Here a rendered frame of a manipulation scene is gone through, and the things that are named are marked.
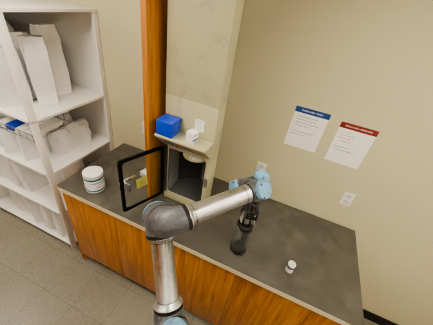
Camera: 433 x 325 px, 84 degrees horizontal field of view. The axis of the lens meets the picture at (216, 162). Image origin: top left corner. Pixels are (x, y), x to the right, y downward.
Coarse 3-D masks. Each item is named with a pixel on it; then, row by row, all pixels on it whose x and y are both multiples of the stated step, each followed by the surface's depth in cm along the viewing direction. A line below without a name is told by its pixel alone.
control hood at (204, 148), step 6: (180, 132) 139; (162, 138) 133; (168, 138) 132; (174, 138) 133; (180, 138) 134; (198, 138) 137; (180, 144) 130; (186, 144) 129; (192, 144) 130; (198, 144) 131; (204, 144) 132; (210, 144) 133; (192, 150) 133; (198, 150) 127; (204, 150) 127; (210, 150) 133; (204, 156) 136; (210, 156) 137
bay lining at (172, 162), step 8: (176, 152) 161; (168, 160) 156; (176, 160) 166; (184, 160) 172; (168, 168) 159; (176, 168) 171; (184, 168) 177; (192, 168) 180; (200, 168) 181; (168, 176) 163; (176, 176) 176; (184, 176) 181; (192, 176) 184; (200, 176) 184; (168, 184) 168
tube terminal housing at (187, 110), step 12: (168, 96) 131; (168, 108) 135; (180, 108) 132; (192, 108) 129; (204, 108) 126; (216, 108) 124; (192, 120) 133; (204, 120) 130; (216, 120) 127; (204, 132) 134; (216, 132) 133; (168, 144) 149; (216, 144) 142; (168, 156) 154; (216, 156) 151; (168, 192) 171; (204, 192) 157
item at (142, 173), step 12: (144, 156) 141; (156, 156) 147; (132, 168) 138; (144, 168) 145; (156, 168) 153; (132, 180) 143; (144, 180) 150; (156, 180) 158; (120, 192) 141; (132, 192) 148; (144, 192) 156; (156, 192) 165; (132, 204) 153
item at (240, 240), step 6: (240, 228) 132; (234, 234) 141; (240, 234) 134; (246, 234) 133; (234, 240) 140; (240, 240) 136; (246, 240) 137; (234, 246) 142; (240, 246) 139; (246, 246) 143
